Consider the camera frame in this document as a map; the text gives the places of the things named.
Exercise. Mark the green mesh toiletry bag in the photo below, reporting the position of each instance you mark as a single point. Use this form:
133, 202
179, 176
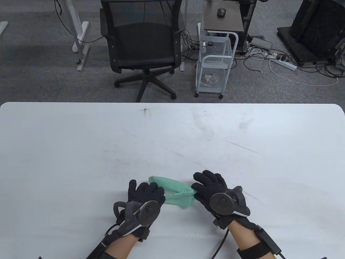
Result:
175, 193

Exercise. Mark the small black capped bottle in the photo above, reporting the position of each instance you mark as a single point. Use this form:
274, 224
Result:
210, 45

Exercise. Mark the white desk foot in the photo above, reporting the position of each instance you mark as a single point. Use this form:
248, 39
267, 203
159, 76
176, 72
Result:
2, 27

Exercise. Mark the dark brown side table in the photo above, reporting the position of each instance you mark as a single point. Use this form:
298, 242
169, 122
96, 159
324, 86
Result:
226, 23

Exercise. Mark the white power strip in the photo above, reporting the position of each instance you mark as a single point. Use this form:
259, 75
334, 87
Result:
283, 64

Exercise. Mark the crumpled paper scrap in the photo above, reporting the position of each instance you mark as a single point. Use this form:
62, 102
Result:
211, 78

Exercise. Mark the grey computer mouse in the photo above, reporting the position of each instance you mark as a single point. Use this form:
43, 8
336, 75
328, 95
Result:
221, 12

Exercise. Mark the grey hand controller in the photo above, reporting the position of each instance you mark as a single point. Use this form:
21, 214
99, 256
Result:
147, 213
222, 203

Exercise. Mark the grey left hand controller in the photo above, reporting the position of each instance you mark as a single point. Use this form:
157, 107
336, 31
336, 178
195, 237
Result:
147, 213

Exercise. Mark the black left wrist sensor box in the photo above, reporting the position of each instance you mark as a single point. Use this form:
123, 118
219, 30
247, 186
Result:
98, 248

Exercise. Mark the aluminium floor rail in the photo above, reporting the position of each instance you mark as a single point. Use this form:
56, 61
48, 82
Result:
83, 59

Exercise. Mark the black mesh office chair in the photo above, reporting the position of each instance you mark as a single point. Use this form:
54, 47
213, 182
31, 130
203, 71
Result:
145, 40

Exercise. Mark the white desk leg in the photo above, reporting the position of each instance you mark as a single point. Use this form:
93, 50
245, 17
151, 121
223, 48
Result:
79, 29

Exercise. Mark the person's left forearm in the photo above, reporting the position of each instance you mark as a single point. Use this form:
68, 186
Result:
121, 246

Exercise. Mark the short aluminium rail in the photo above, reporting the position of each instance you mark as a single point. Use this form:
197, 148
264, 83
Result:
182, 62

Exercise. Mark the black equipment stand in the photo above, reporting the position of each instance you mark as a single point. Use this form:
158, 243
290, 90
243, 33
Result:
315, 24

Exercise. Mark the person's right hand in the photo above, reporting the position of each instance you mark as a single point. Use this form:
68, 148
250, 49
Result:
209, 183

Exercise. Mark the person's left hand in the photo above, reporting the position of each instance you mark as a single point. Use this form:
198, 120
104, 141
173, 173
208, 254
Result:
147, 191

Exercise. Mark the grey power adapter box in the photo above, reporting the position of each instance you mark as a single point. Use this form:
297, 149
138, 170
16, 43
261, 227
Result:
261, 43

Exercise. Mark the person's right forearm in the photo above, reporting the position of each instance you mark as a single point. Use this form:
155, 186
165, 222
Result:
245, 237

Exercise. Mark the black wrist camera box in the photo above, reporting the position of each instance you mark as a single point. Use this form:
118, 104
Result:
269, 240

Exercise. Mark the grey right hand controller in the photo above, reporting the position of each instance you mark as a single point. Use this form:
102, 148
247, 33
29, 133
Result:
222, 203

